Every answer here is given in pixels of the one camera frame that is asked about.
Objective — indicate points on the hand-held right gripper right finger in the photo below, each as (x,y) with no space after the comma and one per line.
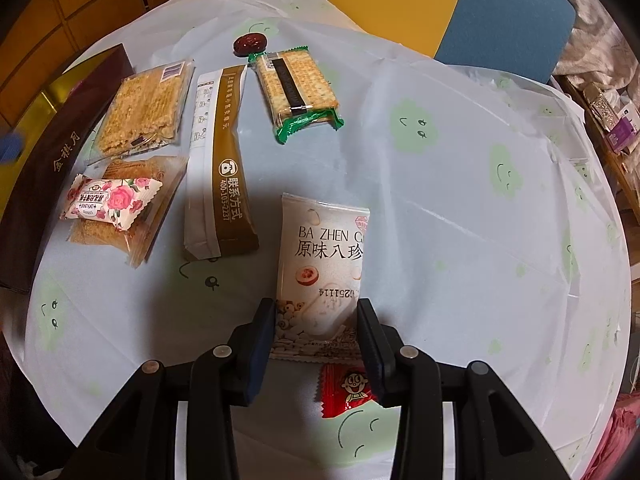
(370,360)

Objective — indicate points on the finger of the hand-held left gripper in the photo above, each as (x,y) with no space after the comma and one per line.
(10,146)

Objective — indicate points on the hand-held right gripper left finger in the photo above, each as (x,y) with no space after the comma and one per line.
(261,352)

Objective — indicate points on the red candy packet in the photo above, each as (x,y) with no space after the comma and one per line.
(350,387)

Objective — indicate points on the brown gift box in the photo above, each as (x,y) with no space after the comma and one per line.
(55,160)

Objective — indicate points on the white rice cake snack packet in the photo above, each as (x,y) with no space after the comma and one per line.
(320,255)

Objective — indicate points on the clear puffed rice crisp packet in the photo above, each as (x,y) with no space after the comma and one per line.
(135,110)

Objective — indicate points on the orange crisp snack packet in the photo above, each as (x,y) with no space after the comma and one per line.
(160,180)

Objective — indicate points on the long white and gold packet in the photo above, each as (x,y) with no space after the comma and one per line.
(220,170)

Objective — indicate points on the red date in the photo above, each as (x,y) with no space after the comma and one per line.
(249,44)

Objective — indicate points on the green-ended cracker packet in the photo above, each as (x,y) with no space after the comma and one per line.
(295,90)

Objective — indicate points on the pink floral snack packet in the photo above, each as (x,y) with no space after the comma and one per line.
(115,200)

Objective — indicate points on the wooden panelled cabinet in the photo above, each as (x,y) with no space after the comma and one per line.
(100,0)

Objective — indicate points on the plastic tablecloth with green print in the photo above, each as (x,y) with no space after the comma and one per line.
(450,185)

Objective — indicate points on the pink cloth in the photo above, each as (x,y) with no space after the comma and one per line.
(620,435)

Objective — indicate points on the wooden side table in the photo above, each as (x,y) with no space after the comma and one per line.
(620,180)

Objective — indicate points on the silver glitter box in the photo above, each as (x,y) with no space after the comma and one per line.
(600,105)

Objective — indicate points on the purple and white box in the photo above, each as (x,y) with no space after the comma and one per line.
(625,130)

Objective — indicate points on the beige patterned bedding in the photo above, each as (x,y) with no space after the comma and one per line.
(600,35)

